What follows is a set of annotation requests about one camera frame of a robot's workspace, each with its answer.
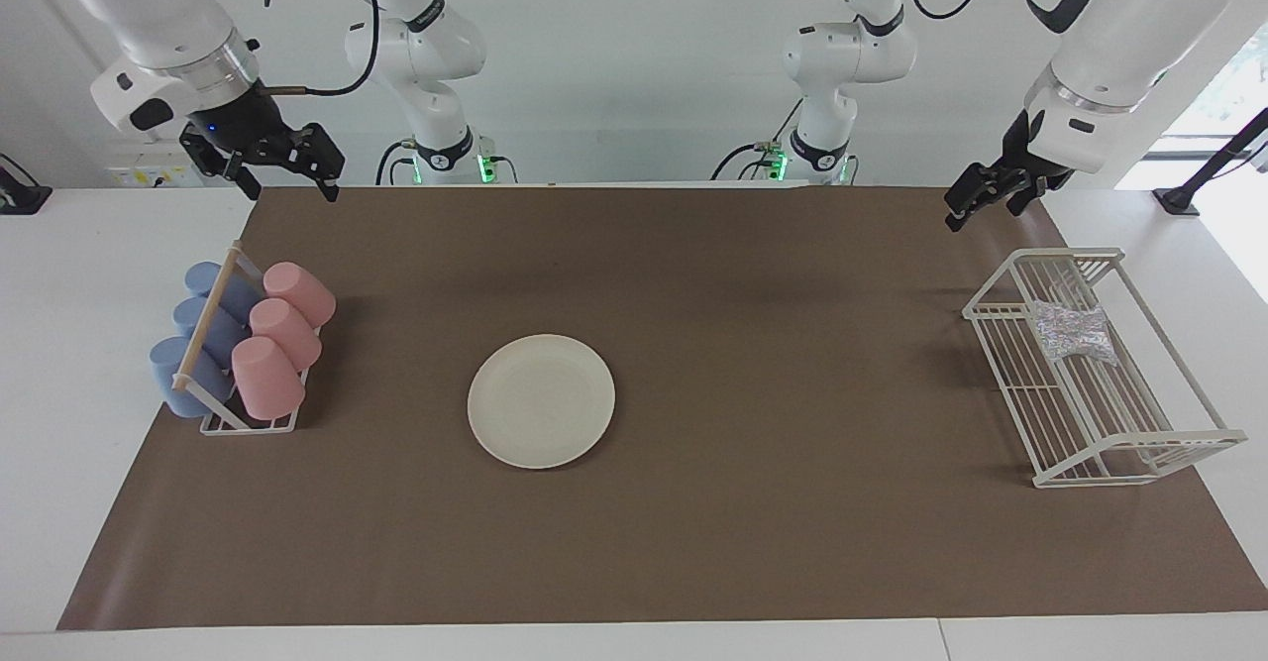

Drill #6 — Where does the crinkled silver foil packet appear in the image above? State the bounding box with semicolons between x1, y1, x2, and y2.
1030;299;1118;367

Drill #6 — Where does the blue plastic cup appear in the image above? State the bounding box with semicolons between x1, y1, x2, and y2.
149;336;234;419
173;296;249;370
184;262;264;325

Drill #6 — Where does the white wall power outlet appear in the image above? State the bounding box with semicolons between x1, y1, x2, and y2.
107;161;194;188

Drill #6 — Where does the brown table mat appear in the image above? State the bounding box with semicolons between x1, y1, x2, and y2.
56;183;1268;632

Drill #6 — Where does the black table clamp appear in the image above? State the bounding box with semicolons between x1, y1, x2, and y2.
0;154;53;216

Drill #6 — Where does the white wire dish rack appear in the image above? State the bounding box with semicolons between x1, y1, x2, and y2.
962;247;1248;490

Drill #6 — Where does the pink plastic cup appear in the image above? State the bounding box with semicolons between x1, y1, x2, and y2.
263;262;337;330
231;336;306;421
249;298;323;373

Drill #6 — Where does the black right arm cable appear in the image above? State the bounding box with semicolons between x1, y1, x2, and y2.
263;0;382;99

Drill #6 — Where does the cream round plate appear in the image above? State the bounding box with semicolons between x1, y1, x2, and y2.
467;333;616;471

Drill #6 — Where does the white wire cup rack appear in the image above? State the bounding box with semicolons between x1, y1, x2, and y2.
172;240;323;436

